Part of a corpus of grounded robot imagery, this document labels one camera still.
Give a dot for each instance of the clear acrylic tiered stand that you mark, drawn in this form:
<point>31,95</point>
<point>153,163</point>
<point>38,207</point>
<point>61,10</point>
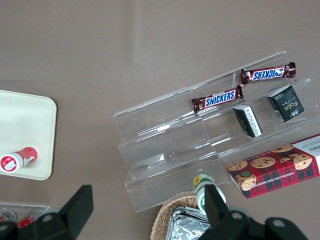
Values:
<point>275,135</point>
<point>160,145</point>

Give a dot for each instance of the cream plastic tray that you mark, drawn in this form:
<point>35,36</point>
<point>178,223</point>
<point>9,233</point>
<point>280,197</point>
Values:
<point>27,120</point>

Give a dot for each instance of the red white capped bottle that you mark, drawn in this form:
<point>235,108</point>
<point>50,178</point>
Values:
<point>23,156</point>

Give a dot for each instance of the red tartan cookie box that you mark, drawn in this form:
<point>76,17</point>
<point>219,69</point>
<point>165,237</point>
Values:
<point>272,170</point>

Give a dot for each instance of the black box with white label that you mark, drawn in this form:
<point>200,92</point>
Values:
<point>248,120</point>

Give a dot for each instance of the woven wicker basket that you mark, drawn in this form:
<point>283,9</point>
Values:
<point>161,220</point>

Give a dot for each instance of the small red white bottle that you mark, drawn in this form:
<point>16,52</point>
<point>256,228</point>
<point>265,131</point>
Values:
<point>27,218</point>
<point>6,215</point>

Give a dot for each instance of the clear acrylic bin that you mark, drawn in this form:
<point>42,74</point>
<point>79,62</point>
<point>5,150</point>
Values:
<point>27,208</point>

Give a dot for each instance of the green white sunflower bottle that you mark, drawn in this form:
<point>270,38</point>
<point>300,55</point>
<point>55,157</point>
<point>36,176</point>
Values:
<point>201,181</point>

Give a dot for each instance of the Snickers chocolate bar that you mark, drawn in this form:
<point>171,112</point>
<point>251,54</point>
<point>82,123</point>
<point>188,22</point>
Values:
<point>267,73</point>
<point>220,98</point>

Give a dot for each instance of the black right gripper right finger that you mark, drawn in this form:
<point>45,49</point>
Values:
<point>215,207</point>

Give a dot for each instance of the foil wrapped sandwich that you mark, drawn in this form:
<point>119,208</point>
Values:
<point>185,225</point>

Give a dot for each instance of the black box with gold print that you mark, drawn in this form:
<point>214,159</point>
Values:
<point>287,103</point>

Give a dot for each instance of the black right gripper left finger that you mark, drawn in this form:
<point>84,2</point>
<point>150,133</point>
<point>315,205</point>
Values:
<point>72,210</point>

